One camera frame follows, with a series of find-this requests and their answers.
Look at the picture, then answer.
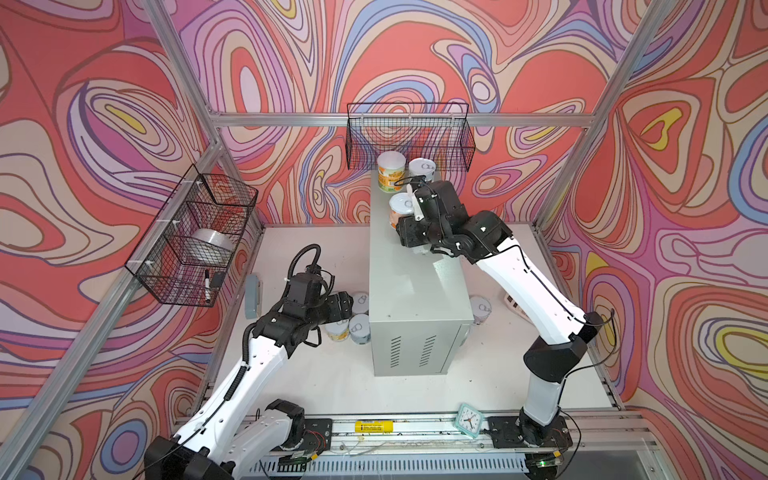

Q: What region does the left side blue can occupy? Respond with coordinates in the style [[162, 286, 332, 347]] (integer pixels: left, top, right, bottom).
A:
[[348, 314, 371, 345]]

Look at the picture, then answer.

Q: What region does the silver tape roll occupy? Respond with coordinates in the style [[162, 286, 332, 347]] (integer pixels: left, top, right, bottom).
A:
[[192, 228, 235, 251]]

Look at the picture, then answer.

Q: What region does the black wire basket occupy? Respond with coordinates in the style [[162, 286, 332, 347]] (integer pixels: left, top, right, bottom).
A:
[[125, 166, 258, 307], [345, 100, 476, 172]]

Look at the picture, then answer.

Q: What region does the grey metal cabinet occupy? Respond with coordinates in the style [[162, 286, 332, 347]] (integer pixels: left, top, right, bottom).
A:
[[369, 172, 474, 377]]

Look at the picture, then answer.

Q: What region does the yellow label on rail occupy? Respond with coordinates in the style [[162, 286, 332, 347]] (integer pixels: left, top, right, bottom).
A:
[[354, 420, 394, 434]]

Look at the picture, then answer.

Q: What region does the white brown label can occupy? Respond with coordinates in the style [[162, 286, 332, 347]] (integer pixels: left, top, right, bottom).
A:
[[408, 158, 437, 182]]

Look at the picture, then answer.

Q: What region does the green label can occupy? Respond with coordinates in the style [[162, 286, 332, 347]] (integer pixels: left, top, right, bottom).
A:
[[470, 295, 492, 325]]

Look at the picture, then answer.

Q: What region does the pink label can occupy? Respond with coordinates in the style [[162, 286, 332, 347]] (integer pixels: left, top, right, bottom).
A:
[[388, 192, 414, 229]]

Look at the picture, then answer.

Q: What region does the pink calculator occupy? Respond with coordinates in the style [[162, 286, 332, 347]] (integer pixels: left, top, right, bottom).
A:
[[502, 294, 531, 323]]

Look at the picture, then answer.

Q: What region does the orange fruit can plastic lid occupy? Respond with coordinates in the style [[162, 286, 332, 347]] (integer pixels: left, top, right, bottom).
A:
[[376, 151, 406, 193]]

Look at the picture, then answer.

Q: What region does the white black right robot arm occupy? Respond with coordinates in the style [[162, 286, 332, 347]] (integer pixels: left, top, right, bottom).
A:
[[396, 176, 604, 446]]

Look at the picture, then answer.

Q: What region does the white vented cable duct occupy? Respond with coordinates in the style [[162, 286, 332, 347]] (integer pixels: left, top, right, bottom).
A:
[[244, 453, 529, 479]]

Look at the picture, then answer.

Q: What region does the left side can two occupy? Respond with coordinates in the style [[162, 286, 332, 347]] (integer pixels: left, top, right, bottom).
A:
[[352, 292, 369, 315]]

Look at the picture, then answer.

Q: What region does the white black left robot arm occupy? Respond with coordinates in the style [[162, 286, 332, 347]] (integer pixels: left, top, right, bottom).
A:
[[139, 273, 353, 479]]

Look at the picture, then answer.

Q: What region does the black wire basket rear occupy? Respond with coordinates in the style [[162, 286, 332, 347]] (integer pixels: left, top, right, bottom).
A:
[[345, 100, 476, 172]]

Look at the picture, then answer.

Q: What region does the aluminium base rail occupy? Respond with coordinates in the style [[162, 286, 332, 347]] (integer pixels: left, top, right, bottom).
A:
[[305, 412, 589, 456]]

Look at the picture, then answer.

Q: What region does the teal alarm clock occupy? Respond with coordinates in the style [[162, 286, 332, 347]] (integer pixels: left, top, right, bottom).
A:
[[453, 403, 485, 438]]

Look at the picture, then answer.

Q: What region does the black wire basket left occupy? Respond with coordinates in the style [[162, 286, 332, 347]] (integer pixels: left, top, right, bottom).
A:
[[125, 166, 258, 307]]

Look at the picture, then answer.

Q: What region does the green circuit board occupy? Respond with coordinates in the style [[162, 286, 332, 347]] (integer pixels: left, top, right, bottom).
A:
[[277, 457, 313, 473]]

